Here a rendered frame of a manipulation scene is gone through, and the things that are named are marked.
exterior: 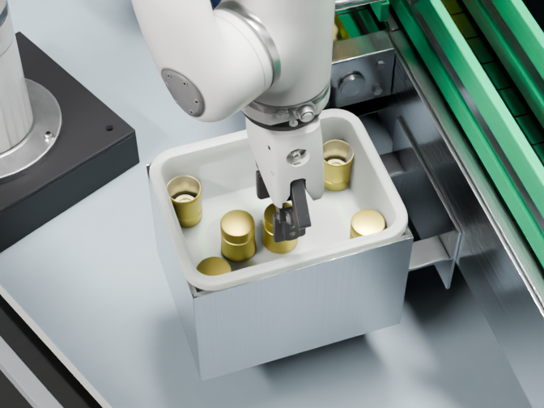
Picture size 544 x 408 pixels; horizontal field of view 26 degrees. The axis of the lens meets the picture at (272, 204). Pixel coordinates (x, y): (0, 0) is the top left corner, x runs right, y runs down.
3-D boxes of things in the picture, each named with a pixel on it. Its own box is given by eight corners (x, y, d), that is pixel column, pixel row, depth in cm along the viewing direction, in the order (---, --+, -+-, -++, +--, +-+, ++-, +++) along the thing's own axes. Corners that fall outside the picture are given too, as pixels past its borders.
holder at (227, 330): (447, 309, 126) (466, 223, 114) (201, 381, 121) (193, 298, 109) (387, 190, 136) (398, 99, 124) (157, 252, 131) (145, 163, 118)
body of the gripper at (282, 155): (342, 120, 100) (336, 201, 109) (304, 39, 106) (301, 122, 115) (257, 140, 98) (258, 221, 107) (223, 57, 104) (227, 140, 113)
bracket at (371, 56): (393, 99, 126) (398, 52, 120) (309, 120, 124) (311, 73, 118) (380, 76, 128) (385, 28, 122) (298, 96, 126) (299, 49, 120)
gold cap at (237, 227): (226, 266, 118) (225, 240, 114) (216, 239, 120) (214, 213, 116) (260, 257, 118) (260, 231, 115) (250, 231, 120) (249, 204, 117)
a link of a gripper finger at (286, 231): (316, 213, 108) (313, 255, 113) (304, 187, 110) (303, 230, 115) (282, 221, 108) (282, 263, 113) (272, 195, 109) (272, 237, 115)
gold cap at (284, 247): (269, 257, 118) (268, 231, 115) (258, 231, 120) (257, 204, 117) (302, 249, 119) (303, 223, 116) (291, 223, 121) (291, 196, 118)
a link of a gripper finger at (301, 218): (316, 218, 104) (307, 232, 109) (292, 137, 105) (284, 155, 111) (303, 222, 104) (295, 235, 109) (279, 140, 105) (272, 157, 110)
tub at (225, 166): (410, 281, 119) (418, 229, 112) (195, 342, 114) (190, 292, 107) (347, 155, 129) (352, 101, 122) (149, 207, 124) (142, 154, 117)
